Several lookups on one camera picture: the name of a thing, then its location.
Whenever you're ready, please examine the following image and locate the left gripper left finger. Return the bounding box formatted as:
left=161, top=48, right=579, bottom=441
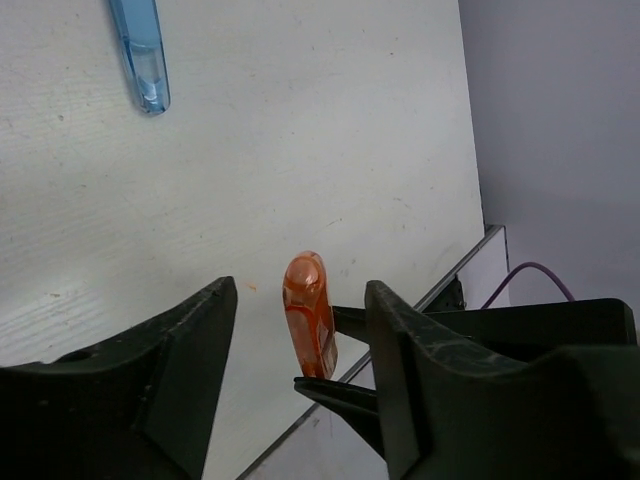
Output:
left=1, top=276, right=238, bottom=479

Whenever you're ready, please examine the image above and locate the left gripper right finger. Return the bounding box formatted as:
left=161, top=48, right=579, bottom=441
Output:
left=365, top=281, right=639, bottom=479

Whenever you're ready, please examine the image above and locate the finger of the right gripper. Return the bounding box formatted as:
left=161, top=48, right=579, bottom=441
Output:
left=294, top=377, right=385, bottom=458
left=329, top=297, right=639, bottom=351

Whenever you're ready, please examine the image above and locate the orange translucent highlighter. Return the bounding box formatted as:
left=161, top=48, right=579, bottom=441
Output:
left=282, top=251, right=338, bottom=380

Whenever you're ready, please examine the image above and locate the blue translucent highlighter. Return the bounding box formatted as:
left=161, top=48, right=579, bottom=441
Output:
left=107, top=0, right=171, bottom=116

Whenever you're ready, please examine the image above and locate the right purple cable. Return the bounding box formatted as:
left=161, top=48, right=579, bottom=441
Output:
left=479, top=262, right=576, bottom=309

